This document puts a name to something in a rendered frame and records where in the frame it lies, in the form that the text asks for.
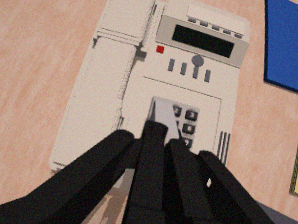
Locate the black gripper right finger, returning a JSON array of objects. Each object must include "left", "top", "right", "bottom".
[{"left": 162, "top": 102, "right": 275, "bottom": 224}]

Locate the beige telephone handset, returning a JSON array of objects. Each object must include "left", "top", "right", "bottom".
[{"left": 52, "top": 0, "right": 156, "bottom": 169}]

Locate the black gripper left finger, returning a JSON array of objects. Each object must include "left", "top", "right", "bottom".
[{"left": 0, "top": 100, "right": 168, "bottom": 224}]

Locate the beige desk phone body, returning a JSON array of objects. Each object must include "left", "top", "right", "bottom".
[{"left": 48, "top": 0, "right": 250, "bottom": 171}]

